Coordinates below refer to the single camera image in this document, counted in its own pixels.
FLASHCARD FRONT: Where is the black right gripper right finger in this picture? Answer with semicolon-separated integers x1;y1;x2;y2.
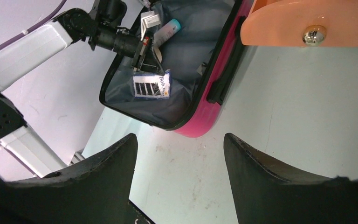
223;133;358;224

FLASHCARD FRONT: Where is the pink and teal kids suitcase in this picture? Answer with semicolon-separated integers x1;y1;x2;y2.
99;0;252;138

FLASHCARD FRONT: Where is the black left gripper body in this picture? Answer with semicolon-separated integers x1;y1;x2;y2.
88;0;165;74

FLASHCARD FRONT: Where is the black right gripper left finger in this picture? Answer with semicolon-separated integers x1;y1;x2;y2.
0;133;138;224

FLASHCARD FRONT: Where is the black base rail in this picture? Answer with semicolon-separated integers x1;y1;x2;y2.
125;200;155;224

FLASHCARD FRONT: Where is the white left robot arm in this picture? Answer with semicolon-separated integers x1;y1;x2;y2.
0;0;165;177

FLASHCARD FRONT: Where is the pink tube with teal cap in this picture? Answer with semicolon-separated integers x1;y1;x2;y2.
153;19;181;48

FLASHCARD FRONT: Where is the beige orange round storage box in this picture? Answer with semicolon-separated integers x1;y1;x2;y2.
240;0;358;47

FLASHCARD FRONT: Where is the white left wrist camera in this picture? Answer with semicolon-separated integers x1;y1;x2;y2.
140;10;161;40

